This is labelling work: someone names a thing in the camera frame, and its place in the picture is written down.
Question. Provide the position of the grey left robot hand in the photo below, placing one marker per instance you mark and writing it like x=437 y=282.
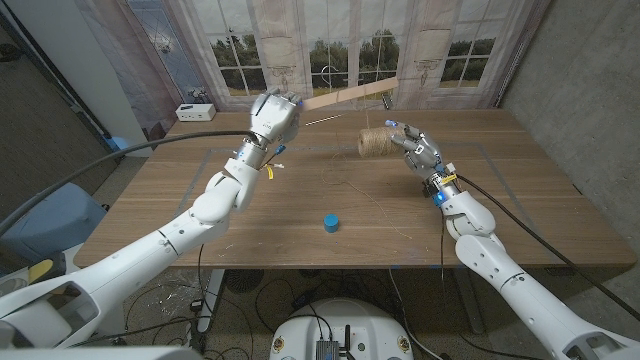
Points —
x=272 y=117

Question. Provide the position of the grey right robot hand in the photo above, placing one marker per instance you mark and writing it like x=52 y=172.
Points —
x=425 y=152

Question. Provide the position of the jute twine spool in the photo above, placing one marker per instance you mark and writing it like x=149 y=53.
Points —
x=375 y=142

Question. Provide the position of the wooden hanger with metal clips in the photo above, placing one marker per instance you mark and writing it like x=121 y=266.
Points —
x=350 y=93

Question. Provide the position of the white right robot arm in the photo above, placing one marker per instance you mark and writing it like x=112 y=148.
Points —
x=510 y=280

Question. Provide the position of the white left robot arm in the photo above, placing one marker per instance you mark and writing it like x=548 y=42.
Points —
x=150 y=250

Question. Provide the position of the blue plastic cap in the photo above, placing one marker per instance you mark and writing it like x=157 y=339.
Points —
x=331 y=223

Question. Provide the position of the white power strip box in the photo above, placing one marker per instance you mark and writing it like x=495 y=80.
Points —
x=195 y=112

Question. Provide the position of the printed window backdrop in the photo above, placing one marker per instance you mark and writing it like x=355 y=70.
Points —
x=325 y=40

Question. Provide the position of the grey table leg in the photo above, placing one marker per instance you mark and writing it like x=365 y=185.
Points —
x=469 y=300

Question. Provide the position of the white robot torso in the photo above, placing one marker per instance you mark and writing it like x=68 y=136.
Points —
x=345 y=320

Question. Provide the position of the white table leg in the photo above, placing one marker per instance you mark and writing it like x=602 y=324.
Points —
x=212 y=305

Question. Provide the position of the blue plastic bin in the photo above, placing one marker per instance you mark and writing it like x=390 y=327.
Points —
x=55 y=225

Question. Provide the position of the black device with yellow pads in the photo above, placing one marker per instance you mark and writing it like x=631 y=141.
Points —
x=47 y=270

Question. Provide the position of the black door frame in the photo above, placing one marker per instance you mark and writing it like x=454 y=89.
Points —
x=60 y=85

